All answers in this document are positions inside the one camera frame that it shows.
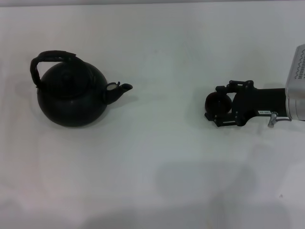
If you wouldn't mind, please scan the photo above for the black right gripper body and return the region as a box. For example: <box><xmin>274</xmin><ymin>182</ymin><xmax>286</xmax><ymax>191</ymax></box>
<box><xmin>232</xmin><ymin>88</ymin><xmax>288</xmax><ymax>120</ymax></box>

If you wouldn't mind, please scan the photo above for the small black teacup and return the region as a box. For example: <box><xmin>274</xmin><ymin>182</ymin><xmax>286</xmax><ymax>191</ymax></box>
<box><xmin>205</xmin><ymin>92</ymin><xmax>232</xmax><ymax>114</ymax></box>

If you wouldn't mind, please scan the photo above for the black round teapot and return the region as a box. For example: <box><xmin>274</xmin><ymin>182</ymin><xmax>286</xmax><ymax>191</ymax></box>
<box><xmin>30</xmin><ymin>49</ymin><xmax>133</xmax><ymax>128</ymax></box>

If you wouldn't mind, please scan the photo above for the grey cable with metal plug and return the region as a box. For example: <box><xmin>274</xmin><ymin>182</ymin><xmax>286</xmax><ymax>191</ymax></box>
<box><xmin>267</xmin><ymin>111</ymin><xmax>293</xmax><ymax>128</ymax></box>

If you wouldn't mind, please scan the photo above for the right wrist camera silver box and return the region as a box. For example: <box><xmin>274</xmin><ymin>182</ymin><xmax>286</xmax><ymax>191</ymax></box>
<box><xmin>285</xmin><ymin>43</ymin><xmax>305</xmax><ymax>100</ymax></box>

